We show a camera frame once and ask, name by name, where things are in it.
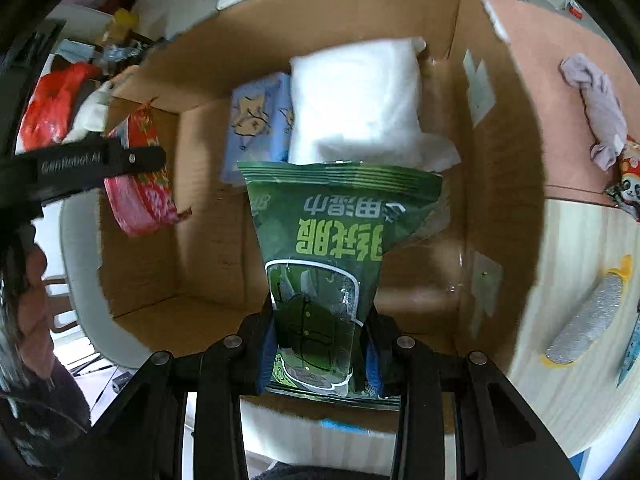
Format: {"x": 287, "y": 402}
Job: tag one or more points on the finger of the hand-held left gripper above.
{"x": 140, "y": 159}

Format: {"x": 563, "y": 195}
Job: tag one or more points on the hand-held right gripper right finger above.
{"x": 373, "y": 366}

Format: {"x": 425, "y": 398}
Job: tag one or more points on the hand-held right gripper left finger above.
{"x": 265, "y": 362}

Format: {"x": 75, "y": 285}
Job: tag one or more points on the red patterned packet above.
{"x": 145, "y": 205}

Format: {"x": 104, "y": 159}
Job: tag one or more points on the green wet wipes packet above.
{"x": 325, "y": 240}

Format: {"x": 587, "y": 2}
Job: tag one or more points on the brown cardboard box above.
{"x": 500, "y": 185}

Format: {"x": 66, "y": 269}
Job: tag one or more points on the person's left forearm dark sleeve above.
{"x": 45, "y": 410}

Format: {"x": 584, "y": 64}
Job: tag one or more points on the white soft pillow bag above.
{"x": 355, "y": 100}

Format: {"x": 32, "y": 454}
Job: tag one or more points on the person's left hand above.
{"x": 41, "y": 300}

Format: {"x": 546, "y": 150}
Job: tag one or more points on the red plastic bag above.
{"x": 50, "y": 105}

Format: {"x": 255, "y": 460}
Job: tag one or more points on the white plush toy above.
{"x": 90, "y": 110}

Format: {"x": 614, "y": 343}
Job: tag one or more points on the grey plastic chair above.
{"x": 82, "y": 280}

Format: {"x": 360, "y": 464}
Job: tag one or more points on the blue printed tissue packet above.
{"x": 255, "y": 120}

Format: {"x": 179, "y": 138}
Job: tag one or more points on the yellow bottle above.
{"x": 120, "y": 27}

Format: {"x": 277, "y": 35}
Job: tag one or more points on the silver and yellow scrub sponge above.
{"x": 587, "y": 320}

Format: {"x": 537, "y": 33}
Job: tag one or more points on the panda plush toy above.
{"x": 627, "y": 187}

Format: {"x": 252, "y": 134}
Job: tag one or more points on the pale purple cloth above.
{"x": 602, "y": 105}

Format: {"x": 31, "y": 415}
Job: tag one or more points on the pink table mat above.
{"x": 545, "y": 50}

